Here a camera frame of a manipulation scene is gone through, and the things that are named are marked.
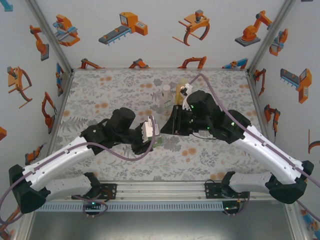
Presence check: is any clear bottle green cap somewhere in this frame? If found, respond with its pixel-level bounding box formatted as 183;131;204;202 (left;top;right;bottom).
159;89;175;116

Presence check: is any thin aluminium table rail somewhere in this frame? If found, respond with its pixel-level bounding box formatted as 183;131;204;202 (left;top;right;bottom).
72;66;250;72

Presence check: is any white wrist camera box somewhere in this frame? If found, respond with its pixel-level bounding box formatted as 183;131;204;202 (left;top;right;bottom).
179;83;195;111
141;116;161;140

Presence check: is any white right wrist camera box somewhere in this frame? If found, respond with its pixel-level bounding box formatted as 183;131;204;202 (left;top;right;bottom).
179;83;195;111

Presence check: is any aluminium frame leg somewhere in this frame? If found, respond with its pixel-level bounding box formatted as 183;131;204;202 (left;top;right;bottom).
284;199;308;240
13;211;36;240

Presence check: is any floral patterned table cloth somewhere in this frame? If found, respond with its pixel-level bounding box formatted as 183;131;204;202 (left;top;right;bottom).
53;69;278;182

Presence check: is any aluminium frame post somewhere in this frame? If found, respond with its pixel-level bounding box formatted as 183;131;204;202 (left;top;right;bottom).
246;0;298;73
24;0;75;75

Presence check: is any wide aluminium frame rail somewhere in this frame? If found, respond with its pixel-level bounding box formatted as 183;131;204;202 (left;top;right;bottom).
23;181;297;202

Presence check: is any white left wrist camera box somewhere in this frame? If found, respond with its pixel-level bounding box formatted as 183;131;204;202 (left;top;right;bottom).
141;116;161;140

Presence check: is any aluminium table side rail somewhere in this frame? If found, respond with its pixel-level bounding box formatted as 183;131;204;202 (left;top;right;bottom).
47;70;75;143
246;70;285;180

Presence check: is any orange tea bottle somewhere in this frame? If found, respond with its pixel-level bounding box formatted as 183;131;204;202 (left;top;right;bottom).
174;83;188;106

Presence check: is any perforated grey cable duct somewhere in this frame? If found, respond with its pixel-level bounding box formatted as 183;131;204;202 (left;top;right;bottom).
33;201;225;212

